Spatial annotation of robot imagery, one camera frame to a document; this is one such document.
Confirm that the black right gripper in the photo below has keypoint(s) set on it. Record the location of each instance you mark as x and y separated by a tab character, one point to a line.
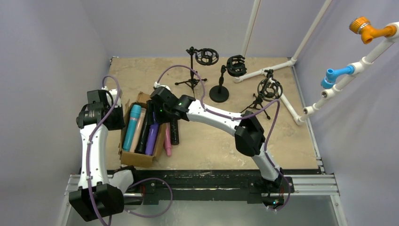
166	115

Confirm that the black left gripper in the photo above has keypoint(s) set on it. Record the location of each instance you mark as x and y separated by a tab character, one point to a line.
115	121

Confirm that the teal toy microphone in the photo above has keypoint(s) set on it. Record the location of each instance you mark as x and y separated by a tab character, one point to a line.
134	116

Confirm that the plain black microphone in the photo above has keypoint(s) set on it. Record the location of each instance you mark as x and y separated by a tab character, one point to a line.
148	121

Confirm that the black glitter microphone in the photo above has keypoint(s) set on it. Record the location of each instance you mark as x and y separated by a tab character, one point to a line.
174	131

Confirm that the pink toy microphone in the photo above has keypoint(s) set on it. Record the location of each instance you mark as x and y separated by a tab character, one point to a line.
167	141

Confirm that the purple toy microphone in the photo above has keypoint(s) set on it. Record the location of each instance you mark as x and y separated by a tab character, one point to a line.
153	131

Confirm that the brown cardboard box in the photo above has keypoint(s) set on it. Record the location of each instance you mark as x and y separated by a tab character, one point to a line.
138	159

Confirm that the beige microphone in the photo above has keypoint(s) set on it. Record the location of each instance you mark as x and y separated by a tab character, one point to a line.
138	130

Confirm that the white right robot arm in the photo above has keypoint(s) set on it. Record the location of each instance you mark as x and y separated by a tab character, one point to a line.
246	129

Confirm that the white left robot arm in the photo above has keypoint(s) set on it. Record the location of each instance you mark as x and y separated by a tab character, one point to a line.
99	195

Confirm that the black round-base microphone stand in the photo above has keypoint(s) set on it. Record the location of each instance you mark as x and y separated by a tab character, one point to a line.
235	67

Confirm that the black small tripod stand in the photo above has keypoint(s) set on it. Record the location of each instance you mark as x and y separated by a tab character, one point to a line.
267	90

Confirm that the blue pipe fitting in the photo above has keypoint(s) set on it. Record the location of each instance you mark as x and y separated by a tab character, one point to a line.
332	74

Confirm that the orange pipe fitting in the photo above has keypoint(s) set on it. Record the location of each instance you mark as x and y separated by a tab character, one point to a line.
364	28

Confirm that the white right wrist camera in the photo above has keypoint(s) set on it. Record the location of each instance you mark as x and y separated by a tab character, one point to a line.
157	85

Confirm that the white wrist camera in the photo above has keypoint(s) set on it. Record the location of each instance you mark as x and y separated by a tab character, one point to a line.
157	85
112	97

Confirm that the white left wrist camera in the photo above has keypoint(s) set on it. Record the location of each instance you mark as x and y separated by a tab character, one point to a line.
112	97

